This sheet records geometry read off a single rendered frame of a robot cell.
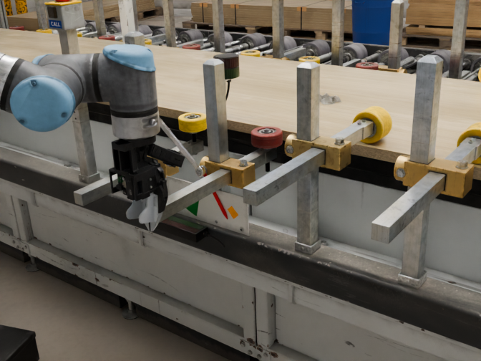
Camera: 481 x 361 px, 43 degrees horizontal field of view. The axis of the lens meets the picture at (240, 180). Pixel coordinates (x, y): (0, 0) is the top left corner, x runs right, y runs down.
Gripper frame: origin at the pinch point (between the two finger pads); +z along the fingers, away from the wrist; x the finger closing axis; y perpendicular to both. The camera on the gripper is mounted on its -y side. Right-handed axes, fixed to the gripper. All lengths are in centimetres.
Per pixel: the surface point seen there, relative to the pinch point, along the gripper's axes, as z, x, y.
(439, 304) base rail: 13, 53, -24
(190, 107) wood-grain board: -9, -33, -49
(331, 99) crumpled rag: -10, 1, -73
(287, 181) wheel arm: -11.8, 26.5, -10.4
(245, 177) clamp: -2.7, 4.9, -25.6
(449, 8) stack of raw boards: 26, -143, -594
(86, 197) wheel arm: 0.3, -23.5, -1.7
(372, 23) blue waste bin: 38, -209, -543
